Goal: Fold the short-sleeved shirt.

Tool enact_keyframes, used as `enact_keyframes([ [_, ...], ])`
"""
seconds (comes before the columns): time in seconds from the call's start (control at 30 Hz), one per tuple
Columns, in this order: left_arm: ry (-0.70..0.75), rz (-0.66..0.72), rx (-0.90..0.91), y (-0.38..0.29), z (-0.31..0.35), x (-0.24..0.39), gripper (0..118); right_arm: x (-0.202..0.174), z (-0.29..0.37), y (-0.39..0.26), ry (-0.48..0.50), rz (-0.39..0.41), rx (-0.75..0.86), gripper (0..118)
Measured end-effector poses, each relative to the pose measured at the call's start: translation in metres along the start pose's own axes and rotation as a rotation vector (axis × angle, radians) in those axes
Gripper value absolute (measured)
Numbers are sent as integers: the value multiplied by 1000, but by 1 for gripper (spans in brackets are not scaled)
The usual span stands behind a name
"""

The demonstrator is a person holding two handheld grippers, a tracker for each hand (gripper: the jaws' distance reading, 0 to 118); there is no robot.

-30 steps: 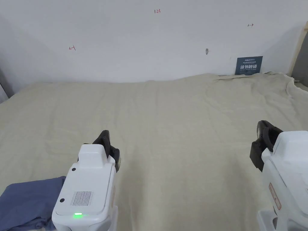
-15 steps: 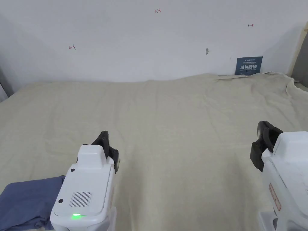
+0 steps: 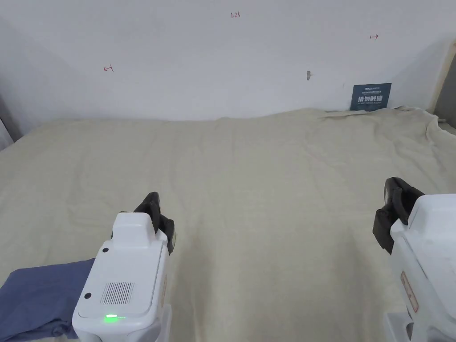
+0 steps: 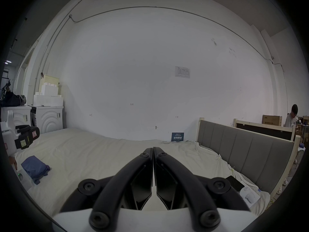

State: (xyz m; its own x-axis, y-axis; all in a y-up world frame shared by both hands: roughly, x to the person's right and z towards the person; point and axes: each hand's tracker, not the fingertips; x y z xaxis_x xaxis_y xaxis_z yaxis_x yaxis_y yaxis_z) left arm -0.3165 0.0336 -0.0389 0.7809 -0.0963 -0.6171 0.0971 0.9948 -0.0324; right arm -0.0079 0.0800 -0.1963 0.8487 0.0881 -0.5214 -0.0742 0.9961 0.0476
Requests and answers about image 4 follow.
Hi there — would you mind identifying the black phone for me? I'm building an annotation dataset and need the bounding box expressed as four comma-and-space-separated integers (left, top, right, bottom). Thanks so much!
225, 175, 245, 192

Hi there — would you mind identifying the white washing machine with foam boxes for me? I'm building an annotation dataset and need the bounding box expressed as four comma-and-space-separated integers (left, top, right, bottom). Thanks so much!
28, 74, 65, 134

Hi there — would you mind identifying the white flat box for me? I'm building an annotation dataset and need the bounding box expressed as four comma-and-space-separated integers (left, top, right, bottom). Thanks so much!
240, 187, 261, 204

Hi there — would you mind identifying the brown carton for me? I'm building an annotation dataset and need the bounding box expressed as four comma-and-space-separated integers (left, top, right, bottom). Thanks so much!
262, 115, 282, 126

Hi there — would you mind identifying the grey padded headboard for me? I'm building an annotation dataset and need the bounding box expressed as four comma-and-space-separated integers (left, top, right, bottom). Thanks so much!
197, 117, 301, 198

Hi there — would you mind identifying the paper sheet on wall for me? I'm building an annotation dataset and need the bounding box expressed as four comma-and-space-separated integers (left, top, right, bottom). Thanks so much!
175, 66, 191, 79

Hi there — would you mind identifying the dark blue folded garment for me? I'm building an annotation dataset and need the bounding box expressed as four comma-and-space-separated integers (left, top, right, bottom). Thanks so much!
21, 155, 51, 185

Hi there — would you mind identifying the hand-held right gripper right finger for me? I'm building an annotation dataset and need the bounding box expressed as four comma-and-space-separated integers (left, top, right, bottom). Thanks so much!
154, 147, 250, 229

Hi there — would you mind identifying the bed with beige sheet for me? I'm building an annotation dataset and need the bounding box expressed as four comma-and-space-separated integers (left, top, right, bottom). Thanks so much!
11, 127, 271, 227

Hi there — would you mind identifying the white framed dark bed frame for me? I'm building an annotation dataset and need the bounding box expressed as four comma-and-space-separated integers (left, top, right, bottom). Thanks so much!
233, 118, 296, 141

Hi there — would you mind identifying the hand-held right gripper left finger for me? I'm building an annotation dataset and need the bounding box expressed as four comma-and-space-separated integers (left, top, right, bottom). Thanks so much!
60, 147, 154, 229

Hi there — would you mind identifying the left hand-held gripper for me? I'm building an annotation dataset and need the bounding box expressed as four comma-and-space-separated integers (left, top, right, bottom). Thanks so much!
0, 110, 40, 191

